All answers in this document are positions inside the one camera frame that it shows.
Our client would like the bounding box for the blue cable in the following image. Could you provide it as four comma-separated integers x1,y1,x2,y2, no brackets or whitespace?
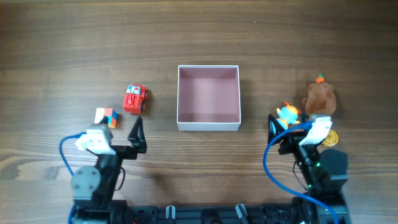
59,132,87,177
262,120,340,224

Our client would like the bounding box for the blue orange toy figure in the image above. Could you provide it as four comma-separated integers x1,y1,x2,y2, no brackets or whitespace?
276,101,300,129

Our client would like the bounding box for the pink open cardboard box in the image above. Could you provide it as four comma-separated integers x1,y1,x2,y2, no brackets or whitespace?
177,65,241,132

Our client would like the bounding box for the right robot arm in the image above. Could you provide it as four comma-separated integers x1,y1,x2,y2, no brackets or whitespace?
263,114,351,224

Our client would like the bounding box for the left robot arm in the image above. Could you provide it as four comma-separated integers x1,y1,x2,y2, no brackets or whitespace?
68,117,147,224

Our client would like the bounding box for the yellow round toy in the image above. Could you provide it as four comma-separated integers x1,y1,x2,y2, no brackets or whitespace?
322,130,338,147

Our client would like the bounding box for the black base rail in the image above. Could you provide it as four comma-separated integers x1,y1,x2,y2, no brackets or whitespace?
70,203,352,224

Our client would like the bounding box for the red toy fire truck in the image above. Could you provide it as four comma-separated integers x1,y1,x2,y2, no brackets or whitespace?
123,83,148,114

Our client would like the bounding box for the brown plush bear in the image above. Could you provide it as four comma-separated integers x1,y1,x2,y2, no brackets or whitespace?
302,74,336,116

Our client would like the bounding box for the left blue cable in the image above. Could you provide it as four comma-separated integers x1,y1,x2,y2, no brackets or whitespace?
59,132,87,177

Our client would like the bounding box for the multicolour puzzle cube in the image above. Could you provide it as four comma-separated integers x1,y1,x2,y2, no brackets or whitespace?
95,108,118,128

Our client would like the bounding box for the right blue cable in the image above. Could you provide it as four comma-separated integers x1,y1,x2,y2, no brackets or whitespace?
262,120,340,224

